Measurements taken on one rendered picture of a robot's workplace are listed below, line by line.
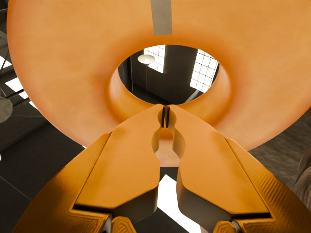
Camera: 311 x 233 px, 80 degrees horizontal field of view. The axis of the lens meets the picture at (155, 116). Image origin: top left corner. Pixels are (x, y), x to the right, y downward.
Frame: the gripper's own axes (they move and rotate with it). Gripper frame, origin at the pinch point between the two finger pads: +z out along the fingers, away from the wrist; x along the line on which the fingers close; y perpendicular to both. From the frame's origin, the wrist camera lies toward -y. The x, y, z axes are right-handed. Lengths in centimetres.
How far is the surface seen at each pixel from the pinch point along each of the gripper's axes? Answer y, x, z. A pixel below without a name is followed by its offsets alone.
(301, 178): 20.7, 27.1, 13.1
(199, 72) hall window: 231, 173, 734
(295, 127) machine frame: 18.5, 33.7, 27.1
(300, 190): 24.2, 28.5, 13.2
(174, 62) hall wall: 212, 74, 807
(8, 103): 108, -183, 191
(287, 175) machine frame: 36, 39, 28
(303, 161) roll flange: 21.4, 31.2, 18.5
